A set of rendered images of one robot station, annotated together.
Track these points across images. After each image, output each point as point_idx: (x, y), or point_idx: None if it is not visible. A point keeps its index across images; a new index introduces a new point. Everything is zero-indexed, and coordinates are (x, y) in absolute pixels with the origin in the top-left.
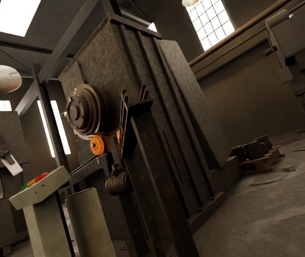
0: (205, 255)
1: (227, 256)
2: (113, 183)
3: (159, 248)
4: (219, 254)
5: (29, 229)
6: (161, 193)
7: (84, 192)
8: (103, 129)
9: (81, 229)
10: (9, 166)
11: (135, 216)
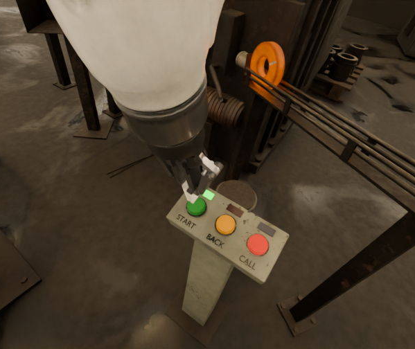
0: (274, 210)
1: (295, 221)
2: (213, 109)
3: None
4: (287, 214)
5: (197, 257)
6: (363, 278)
7: (251, 208)
8: None
9: None
10: (192, 197)
11: (215, 145)
